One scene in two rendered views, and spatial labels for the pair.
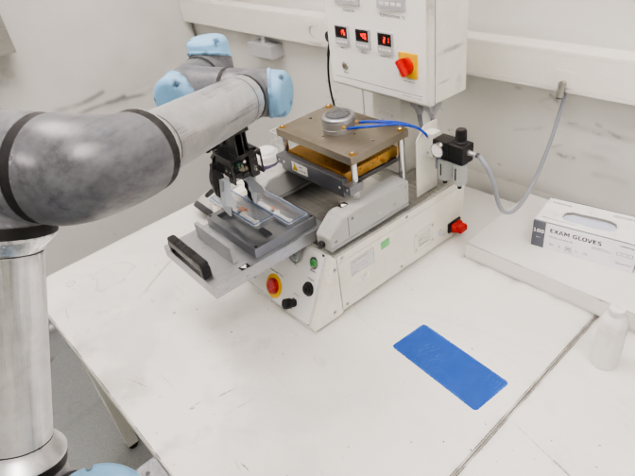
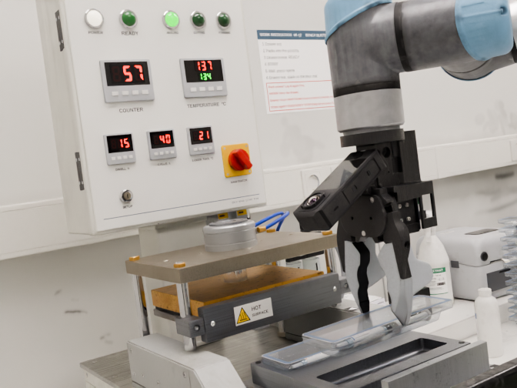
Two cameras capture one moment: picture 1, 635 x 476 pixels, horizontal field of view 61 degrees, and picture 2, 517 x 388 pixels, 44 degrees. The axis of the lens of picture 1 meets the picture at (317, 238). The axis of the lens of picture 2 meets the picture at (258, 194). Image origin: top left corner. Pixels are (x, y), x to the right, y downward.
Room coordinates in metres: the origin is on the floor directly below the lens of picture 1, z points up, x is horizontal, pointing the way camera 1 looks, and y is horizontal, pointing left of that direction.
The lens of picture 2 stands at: (1.11, 0.87, 1.23)
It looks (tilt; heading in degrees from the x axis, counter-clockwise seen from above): 3 degrees down; 272
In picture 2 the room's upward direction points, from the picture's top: 7 degrees counter-clockwise
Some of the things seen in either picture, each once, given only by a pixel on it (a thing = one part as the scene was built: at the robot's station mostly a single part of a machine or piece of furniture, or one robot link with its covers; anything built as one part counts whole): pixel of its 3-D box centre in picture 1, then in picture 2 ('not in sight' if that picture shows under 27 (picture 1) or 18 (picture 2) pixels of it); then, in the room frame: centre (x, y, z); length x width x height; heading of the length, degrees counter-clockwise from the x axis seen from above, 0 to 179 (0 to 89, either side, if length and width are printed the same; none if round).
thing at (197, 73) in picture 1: (196, 90); (456, 30); (0.90, 0.16, 1.35); 0.11 x 0.11 x 0.08; 67
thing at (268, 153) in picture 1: (267, 169); not in sight; (1.60, 0.13, 0.82); 0.09 x 0.09 x 0.15
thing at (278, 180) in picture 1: (290, 176); (183, 377); (1.27, 0.05, 0.96); 0.25 x 0.05 x 0.07; 125
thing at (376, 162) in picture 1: (343, 145); (240, 274); (1.19, -0.09, 1.07); 0.22 x 0.17 x 0.10; 35
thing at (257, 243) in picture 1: (260, 220); (359, 362); (1.05, 0.12, 0.98); 0.20 x 0.17 x 0.03; 35
